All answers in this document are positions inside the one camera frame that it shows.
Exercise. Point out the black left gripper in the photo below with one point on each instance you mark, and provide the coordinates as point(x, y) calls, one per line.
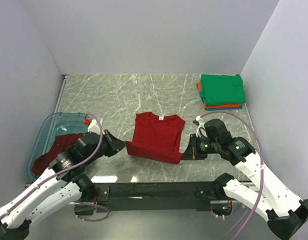
point(115, 145)

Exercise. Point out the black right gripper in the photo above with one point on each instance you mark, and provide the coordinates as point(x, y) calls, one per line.
point(192, 152)

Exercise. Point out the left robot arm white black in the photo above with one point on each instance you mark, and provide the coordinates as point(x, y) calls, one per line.
point(61, 183)

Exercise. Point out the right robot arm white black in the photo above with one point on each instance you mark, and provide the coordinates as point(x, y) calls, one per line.
point(283, 211)

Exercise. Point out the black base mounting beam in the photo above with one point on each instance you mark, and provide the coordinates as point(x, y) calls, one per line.
point(139, 196)

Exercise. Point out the dark red t shirt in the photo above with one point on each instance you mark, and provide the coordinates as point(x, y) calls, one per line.
point(60, 144)

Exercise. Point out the clear blue plastic bin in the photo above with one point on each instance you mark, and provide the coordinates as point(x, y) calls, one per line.
point(57, 124)

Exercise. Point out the folded blue t shirt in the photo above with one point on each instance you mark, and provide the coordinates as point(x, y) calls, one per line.
point(221, 96)

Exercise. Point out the folded green t shirt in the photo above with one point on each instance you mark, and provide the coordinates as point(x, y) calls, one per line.
point(222, 79)

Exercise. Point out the folded orange t shirt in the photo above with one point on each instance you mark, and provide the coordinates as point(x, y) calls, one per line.
point(221, 106)

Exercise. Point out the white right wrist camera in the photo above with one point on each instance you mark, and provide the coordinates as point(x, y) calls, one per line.
point(200, 130)

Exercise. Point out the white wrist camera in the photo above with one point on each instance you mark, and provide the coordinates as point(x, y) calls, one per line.
point(92, 126)
point(200, 130)

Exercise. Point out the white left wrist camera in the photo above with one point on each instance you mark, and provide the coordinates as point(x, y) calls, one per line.
point(92, 126)

